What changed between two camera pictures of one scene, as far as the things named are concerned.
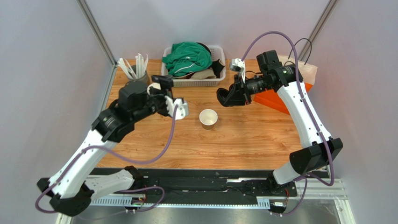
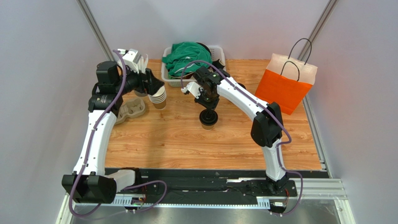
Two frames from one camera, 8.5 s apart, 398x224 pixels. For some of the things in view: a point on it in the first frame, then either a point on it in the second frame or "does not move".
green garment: [186, 57] does not move
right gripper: [243, 93] to [207, 102]
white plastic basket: [217, 52] does not move
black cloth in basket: [216, 66] does not move
